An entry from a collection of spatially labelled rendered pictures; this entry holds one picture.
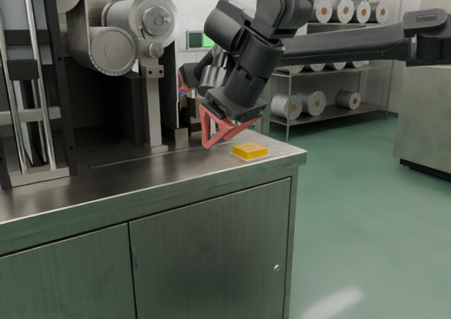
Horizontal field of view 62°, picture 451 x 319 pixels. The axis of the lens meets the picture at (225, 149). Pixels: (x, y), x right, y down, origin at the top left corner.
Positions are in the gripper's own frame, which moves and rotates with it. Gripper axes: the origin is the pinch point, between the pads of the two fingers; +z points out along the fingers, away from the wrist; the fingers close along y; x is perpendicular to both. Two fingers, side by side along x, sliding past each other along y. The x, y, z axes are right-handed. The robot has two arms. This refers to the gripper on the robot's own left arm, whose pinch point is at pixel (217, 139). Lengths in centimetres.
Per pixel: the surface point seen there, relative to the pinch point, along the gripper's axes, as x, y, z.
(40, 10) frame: -48.0, 4.1, 1.8
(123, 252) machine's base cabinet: -6.3, 3.2, 38.4
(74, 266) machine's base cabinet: -10.0, 13.1, 40.3
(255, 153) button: -2.0, -30.9, 16.3
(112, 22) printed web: -61, -28, 12
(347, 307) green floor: 54, -98, 90
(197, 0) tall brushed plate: -65, -69, 4
